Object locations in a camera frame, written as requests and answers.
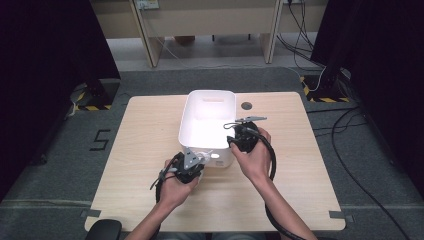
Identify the wall power outlet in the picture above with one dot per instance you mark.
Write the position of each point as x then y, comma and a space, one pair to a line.
147, 4

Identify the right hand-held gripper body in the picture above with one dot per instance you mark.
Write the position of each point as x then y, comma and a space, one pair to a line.
246, 140

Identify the person's left hand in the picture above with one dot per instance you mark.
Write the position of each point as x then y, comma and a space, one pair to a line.
175, 193

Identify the beige desk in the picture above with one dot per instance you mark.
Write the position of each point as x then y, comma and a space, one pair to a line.
206, 20

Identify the dark curtain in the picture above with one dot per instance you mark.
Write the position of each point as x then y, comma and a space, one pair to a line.
40, 83
386, 66

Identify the person's right hand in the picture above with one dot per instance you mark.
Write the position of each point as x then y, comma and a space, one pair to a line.
256, 165

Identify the striped black stand base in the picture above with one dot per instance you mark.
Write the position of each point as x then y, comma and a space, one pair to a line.
100, 95
323, 90

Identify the grey tape strip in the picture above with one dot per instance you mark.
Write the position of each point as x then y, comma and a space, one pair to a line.
340, 216
90, 213

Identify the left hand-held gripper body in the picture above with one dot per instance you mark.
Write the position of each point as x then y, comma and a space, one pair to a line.
186, 168

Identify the white plastic bin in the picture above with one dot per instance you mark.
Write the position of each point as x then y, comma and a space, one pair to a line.
206, 126

